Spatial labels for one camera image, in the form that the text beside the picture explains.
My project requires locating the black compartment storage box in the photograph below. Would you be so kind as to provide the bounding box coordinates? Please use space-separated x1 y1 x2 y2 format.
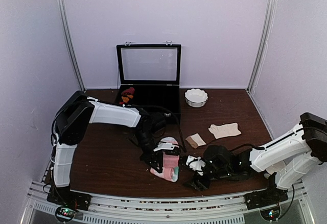
114 43 182 124

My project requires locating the left aluminium frame post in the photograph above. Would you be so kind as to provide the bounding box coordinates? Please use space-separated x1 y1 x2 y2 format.
57 0 86 92

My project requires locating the white blue cup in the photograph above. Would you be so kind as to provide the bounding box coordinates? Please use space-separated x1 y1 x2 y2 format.
264 161 286 179

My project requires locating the aluminium table edge rail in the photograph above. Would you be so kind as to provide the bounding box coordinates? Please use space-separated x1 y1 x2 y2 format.
18 181 318 223

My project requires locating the maroon yellow argyle sock roll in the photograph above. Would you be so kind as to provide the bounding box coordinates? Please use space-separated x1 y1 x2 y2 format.
119 87 135 105

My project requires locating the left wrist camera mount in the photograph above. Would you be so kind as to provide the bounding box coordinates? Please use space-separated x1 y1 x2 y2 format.
153 142 179 152

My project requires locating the pink mint patterned sock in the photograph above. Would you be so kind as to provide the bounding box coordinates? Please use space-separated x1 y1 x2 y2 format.
150 137 179 183

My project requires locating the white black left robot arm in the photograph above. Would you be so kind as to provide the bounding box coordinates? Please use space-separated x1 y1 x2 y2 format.
52 91 165 206

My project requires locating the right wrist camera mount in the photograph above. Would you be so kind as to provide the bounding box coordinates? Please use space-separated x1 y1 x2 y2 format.
186 155 206 176

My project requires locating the beige brown cuffed sock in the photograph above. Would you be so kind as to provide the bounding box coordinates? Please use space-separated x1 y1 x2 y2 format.
185 133 206 149

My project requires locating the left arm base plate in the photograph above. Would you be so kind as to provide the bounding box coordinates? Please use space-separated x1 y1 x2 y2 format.
47 186 91 211

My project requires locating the white scalloped ceramic bowl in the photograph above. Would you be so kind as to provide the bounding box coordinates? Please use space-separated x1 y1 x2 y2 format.
184 88 208 108

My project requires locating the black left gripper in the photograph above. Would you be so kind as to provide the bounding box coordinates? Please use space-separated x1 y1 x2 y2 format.
132 128 162 172

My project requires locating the thin black cable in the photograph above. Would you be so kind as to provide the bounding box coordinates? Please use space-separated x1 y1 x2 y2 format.
127 103 187 153

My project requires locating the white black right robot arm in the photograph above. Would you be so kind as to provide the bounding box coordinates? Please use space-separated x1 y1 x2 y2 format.
182 113 326 205

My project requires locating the aluminium frame post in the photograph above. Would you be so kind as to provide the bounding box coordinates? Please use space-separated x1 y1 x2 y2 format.
247 0 276 94
57 0 86 92

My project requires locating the right aluminium frame post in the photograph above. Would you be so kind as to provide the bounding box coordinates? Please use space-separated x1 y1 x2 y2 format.
247 0 276 94

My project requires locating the beige striped sock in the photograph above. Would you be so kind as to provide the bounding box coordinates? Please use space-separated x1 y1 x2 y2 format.
208 123 241 139

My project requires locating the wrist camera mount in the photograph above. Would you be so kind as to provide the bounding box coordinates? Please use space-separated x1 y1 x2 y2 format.
153 142 179 152
186 155 206 176

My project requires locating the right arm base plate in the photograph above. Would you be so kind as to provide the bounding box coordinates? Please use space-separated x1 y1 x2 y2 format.
244 188 288 210

